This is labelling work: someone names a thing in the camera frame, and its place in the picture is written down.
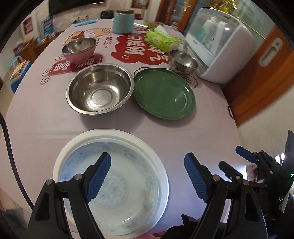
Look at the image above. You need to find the blue stool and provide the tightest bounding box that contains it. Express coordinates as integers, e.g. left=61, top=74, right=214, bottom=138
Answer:
left=8, top=55, right=23, bottom=69

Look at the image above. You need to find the blue patterned ceramic plate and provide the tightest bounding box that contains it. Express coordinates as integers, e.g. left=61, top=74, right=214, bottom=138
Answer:
left=58, top=142, right=159, bottom=236

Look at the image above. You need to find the green tissue pack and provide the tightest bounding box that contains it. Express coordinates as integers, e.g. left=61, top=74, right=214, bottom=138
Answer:
left=144, top=29, right=181, bottom=53

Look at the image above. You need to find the white sterilizer appliance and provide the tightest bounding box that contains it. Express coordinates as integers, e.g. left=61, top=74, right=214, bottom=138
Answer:
left=184, top=8, right=256, bottom=84

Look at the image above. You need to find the white paper plate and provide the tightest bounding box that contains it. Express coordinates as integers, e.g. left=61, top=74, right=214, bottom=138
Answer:
left=53, top=129, right=169, bottom=238

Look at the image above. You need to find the green plate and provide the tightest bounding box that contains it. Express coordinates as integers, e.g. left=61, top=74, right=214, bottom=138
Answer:
left=133, top=67, right=196, bottom=120

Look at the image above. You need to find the wooden side cabinet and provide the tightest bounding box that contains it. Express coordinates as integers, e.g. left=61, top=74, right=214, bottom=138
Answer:
left=19, top=37, right=55, bottom=63

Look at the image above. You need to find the teal canister with lid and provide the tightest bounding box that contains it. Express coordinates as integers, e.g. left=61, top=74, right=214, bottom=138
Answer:
left=112, top=9, right=135, bottom=34

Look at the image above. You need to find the pink steel bowl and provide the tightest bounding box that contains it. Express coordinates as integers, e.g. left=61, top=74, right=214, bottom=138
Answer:
left=62, top=37, right=97, bottom=64

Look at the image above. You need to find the large steel bowl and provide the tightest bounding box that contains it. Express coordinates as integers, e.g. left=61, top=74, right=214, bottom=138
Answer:
left=66, top=63, right=135, bottom=115

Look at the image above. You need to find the small steel bowl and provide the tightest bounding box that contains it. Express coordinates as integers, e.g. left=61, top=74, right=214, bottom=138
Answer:
left=168, top=49, right=198, bottom=75

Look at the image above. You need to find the black box on table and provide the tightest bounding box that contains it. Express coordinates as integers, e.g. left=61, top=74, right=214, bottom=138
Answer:
left=100, top=10, right=114, bottom=19

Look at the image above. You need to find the blue face mask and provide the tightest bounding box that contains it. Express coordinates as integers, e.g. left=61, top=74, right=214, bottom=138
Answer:
left=73, top=19, right=97, bottom=27

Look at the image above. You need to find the pink printed tablecloth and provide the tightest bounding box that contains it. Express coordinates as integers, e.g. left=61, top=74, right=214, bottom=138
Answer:
left=6, top=20, right=246, bottom=233

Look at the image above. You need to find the black cable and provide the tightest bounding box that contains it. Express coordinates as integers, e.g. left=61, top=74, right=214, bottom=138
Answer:
left=0, top=111, right=35, bottom=208

